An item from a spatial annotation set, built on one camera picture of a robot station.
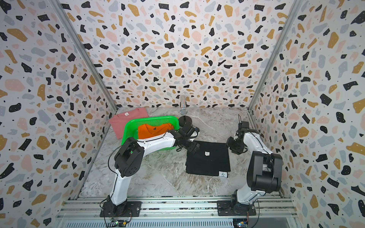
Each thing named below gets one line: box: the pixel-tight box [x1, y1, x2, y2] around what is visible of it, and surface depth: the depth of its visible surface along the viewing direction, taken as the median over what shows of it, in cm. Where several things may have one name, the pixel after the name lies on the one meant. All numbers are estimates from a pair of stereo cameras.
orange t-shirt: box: [137, 123, 175, 140], surface depth 106 cm
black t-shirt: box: [185, 140, 231, 178], surface depth 92 cm
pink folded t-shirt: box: [108, 107, 149, 140], surface depth 116 cm
